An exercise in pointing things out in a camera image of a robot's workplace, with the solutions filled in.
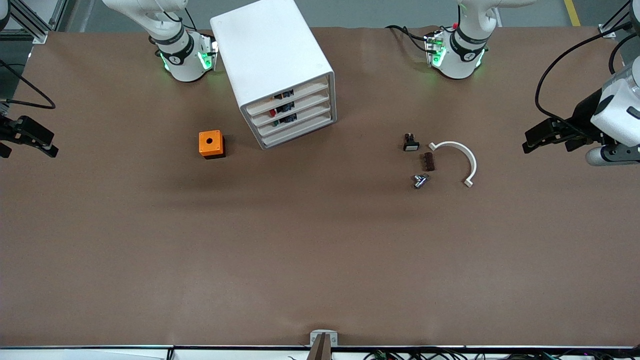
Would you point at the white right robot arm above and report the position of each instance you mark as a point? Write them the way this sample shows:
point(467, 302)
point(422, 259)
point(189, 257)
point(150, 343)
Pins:
point(182, 65)

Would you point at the black switch with white cap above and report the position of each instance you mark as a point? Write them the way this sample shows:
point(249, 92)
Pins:
point(410, 145)

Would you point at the brown terminal block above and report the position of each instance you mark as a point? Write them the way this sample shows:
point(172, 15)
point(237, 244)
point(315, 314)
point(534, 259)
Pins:
point(428, 162)

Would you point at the red-capped button switch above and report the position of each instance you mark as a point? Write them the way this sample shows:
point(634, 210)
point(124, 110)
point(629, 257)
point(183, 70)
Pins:
point(285, 108)

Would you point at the black blue button switch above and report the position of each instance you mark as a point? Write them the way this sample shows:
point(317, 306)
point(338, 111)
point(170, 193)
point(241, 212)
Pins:
point(289, 119)

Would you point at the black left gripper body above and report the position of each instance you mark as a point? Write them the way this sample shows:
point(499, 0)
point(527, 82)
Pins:
point(586, 116)

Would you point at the grey metal table bracket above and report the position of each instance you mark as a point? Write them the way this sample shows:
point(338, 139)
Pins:
point(315, 337)

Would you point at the orange box with hole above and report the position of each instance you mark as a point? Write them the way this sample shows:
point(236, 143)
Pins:
point(210, 142)

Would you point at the aluminium frame profile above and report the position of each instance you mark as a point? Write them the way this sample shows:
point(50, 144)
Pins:
point(35, 30)
point(612, 27)

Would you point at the white curved plastic bracket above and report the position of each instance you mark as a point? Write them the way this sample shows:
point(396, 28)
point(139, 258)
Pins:
point(470, 160)

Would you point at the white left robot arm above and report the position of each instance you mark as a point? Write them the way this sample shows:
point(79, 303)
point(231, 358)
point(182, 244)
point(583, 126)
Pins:
point(460, 60)

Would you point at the brown table cover sheet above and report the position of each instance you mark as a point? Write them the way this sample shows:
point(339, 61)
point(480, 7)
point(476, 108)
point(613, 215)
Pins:
point(320, 250)

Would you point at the silver metal key switch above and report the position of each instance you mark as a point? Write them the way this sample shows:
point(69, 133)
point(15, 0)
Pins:
point(420, 181)

